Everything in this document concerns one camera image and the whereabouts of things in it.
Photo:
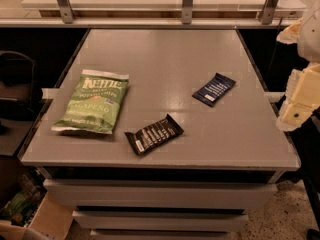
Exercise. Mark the black RXBAR snack bar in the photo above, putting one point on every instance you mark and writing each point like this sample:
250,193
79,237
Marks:
154,135

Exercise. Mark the green Kettle jalapeno chips bag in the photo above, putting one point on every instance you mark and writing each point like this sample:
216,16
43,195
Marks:
95,103

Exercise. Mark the white shelf with metal brackets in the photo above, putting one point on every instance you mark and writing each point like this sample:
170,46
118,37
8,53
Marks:
174,13

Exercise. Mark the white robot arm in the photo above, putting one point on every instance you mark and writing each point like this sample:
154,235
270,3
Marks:
308,44

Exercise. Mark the black chair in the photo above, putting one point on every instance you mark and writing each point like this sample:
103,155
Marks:
20,92

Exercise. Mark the cardboard box with items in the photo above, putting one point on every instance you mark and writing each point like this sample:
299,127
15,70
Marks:
34,214

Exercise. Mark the blue RXBAR blueberry bar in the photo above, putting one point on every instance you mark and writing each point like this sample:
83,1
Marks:
213,90

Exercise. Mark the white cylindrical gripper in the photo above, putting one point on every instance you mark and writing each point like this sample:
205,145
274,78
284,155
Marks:
310,39

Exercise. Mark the grey drawer cabinet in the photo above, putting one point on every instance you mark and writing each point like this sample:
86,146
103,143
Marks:
159,210

